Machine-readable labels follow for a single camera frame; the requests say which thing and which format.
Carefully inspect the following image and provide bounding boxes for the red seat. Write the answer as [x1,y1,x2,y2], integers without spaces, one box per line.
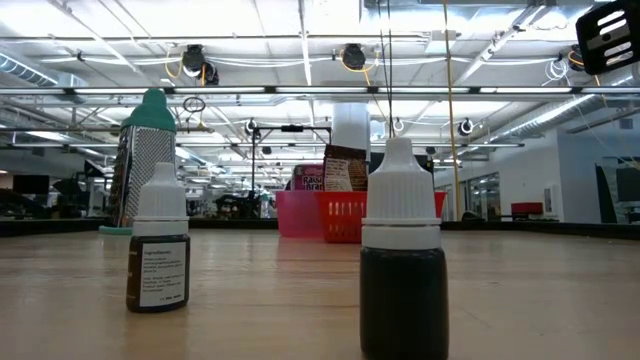
[509,201,545,217]

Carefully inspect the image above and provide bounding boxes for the black hanging cables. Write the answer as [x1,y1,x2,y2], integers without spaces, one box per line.
[376,0,396,140]

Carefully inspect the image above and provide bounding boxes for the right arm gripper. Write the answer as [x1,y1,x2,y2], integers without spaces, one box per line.
[574,0,640,77]

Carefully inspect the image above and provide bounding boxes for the dark wall monitor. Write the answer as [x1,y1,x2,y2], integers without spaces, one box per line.
[615,166,640,204]

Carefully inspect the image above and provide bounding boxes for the dark background workstation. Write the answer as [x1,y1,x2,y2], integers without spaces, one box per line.
[52,158,110,220]

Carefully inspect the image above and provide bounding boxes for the small dark background screen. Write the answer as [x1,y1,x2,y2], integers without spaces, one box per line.
[12,174,51,196]

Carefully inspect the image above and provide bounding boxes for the black camera rig stand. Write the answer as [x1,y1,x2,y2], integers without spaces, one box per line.
[249,124,334,211]

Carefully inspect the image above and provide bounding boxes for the white coiled cable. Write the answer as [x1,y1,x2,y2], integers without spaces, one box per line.
[542,57,571,87]

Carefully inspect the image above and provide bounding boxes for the white building column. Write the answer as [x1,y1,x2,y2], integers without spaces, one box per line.
[331,102,372,164]

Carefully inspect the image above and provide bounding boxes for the black hanging cable ring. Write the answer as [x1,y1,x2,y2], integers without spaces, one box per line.
[181,95,208,115]

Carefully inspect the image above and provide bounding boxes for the dark standing panel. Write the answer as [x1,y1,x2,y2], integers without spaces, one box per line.
[594,163,617,224]

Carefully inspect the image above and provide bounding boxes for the glass partition window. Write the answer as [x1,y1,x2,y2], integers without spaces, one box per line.
[466,172,502,222]

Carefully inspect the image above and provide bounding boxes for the teal-handled box grater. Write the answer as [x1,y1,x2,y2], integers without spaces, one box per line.
[98,88,179,236]

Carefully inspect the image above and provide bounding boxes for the dropper bottle with ingredients label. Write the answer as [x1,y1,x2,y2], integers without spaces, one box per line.
[125,161,192,314]

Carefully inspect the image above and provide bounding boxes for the red plastic basket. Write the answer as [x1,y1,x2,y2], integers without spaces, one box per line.
[314,190,447,245]

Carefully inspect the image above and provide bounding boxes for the silver ventilation duct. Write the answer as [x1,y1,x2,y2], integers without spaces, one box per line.
[487,62,640,147]

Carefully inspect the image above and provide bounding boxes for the dropper bottle with red label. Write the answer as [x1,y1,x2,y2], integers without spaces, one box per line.
[359,136,450,360]

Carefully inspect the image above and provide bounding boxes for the brown pouch with nutrition label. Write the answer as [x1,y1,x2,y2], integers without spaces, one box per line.
[321,143,370,193]

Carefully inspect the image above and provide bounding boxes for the black metal table frame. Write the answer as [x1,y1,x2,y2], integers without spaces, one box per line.
[0,215,640,240]

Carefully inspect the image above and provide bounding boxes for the pink plastic bin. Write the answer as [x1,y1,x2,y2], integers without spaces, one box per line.
[275,189,324,239]

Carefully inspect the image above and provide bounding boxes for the corrugated ceiling duct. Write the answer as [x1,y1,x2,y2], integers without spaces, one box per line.
[0,51,60,87]

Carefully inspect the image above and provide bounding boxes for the long ceiling light rail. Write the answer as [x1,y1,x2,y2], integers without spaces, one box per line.
[0,85,640,96]

